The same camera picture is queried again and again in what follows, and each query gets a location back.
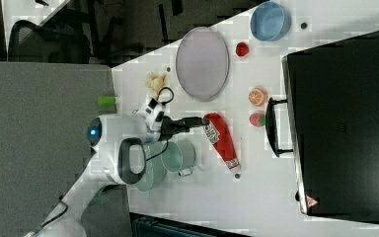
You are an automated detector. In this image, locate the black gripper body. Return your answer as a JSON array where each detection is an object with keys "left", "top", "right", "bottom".
[{"left": 160, "top": 117, "right": 190, "bottom": 141}]

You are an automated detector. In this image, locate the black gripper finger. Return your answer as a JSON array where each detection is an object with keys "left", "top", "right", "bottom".
[
  {"left": 184, "top": 117, "right": 204, "bottom": 122},
  {"left": 186, "top": 119, "right": 210, "bottom": 129}
]

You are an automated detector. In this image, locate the red plush ketchup bottle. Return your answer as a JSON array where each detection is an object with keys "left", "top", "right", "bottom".
[{"left": 203, "top": 113, "right": 241, "bottom": 176}]

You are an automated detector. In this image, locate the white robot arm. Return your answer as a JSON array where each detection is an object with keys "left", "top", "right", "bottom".
[{"left": 24, "top": 113, "right": 209, "bottom": 237}]

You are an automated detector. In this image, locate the green mug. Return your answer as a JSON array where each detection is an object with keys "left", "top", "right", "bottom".
[{"left": 161, "top": 140, "right": 196, "bottom": 177}]

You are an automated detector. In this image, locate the peeled toy banana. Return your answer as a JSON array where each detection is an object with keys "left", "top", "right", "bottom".
[{"left": 145, "top": 73, "right": 166, "bottom": 96}]

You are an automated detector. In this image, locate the round grey plate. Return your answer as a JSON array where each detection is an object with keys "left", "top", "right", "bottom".
[{"left": 176, "top": 27, "right": 229, "bottom": 102}]

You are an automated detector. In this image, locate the toy strawberry near orange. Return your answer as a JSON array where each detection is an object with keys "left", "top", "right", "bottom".
[{"left": 249, "top": 112, "right": 265, "bottom": 127}]

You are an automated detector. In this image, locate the toy orange slice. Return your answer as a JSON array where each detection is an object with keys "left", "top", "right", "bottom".
[{"left": 249, "top": 87, "right": 267, "bottom": 107}]

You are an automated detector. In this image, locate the green table clamp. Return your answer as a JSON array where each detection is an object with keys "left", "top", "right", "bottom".
[{"left": 98, "top": 97, "right": 116, "bottom": 107}]

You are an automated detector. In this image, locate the toy strawberry near plate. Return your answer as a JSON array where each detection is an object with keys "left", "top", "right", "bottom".
[{"left": 236, "top": 42, "right": 249, "bottom": 57}]

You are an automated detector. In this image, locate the dark blue crate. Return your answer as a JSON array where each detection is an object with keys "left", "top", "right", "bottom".
[{"left": 132, "top": 216, "right": 248, "bottom": 237}]

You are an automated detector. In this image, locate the blue bowl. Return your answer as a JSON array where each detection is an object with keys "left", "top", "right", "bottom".
[{"left": 250, "top": 1, "right": 291, "bottom": 41}]

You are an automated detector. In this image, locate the black toaster oven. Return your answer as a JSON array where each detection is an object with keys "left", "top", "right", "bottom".
[{"left": 281, "top": 31, "right": 379, "bottom": 224}]

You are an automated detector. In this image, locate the black office chair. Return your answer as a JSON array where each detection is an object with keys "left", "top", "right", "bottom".
[{"left": 8, "top": 20, "right": 91, "bottom": 64}]

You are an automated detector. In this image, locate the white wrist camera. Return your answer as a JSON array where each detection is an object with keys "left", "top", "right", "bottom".
[{"left": 137, "top": 97, "right": 165, "bottom": 131}]

